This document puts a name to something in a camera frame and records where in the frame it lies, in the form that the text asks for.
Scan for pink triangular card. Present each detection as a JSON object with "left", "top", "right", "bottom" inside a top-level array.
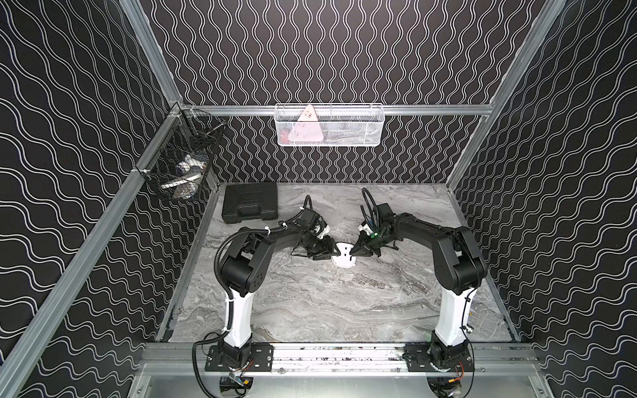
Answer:
[{"left": 288, "top": 104, "right": 324, "bottom": 145}]

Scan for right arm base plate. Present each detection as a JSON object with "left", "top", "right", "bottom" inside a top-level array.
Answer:
[{"left": 402, "top": 343, "right": 474, "bottom": 373}]

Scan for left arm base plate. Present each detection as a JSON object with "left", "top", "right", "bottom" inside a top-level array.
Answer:
[{"left": 204, "top": 342, "right": 275, "bottom": 372}]

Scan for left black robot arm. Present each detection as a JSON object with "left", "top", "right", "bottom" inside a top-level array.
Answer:
[{"left": 192, "top": 219, "right": 340, "bottom": 356}]

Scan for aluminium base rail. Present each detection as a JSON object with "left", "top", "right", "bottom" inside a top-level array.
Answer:
[{"left": 137, "top": 343, "right": 542, "bottom": 377}]

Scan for white wire wall basket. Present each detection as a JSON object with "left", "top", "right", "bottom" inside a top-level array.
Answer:
[{"left": 273, "top": 103, "right": 386, "bottom": 147}]

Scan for black plastic tool case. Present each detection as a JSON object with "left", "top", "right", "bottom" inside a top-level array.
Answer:
[{"left": 222, "top": 182, "right": 279, "bottom": 224}]

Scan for black wire wall basket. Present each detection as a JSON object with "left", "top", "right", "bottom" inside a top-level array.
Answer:
[{"left": 142, "top": 109, "right": 228, "bottom": 202}]

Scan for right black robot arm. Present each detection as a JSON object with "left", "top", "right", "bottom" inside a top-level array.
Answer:
[{"left": 350, "top": 213, "right": 488, "bottom": 370}]

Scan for white square alarm clock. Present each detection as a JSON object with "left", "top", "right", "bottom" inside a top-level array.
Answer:
[{"left": 331, "top": 242, "right": 356, "bottom": 269}]

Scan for silver items in black basket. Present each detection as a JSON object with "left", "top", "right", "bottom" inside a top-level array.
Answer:
[{"left": 160, "top": 154, "right": 207, "bottom": 200}]

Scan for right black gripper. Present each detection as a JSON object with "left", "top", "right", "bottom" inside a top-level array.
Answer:
[{"left": 347, "top": 230, "right": 393, "bottom": 256}]

